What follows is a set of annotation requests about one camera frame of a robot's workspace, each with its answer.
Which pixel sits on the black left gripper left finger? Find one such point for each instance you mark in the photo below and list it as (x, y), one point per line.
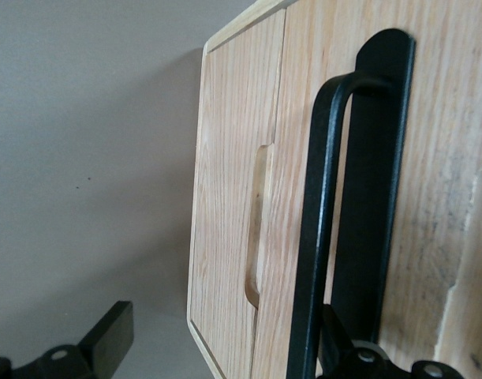
(106, 339)

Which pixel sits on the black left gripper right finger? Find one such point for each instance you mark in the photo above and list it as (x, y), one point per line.
(343, 355)

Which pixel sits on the wooden drawer with notch grip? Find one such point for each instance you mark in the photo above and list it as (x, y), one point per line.
(225, 158)

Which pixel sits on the light wooden drawer cabinet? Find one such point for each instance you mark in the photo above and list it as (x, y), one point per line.
(240, 23)

